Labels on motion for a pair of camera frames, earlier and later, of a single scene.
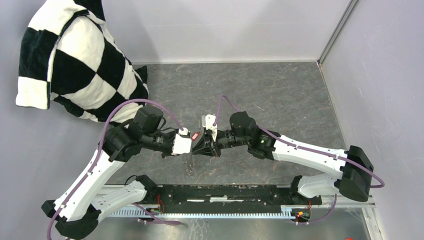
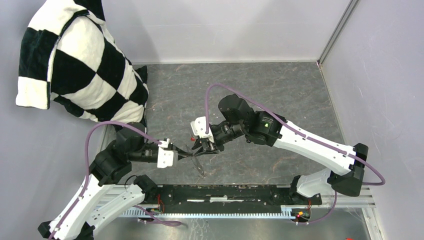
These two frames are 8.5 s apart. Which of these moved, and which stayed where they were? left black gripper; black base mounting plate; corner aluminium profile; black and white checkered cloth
Moved: left black gripper
Stayed: black and white checkered cloth; black base mounting plate; corner aluminium profile
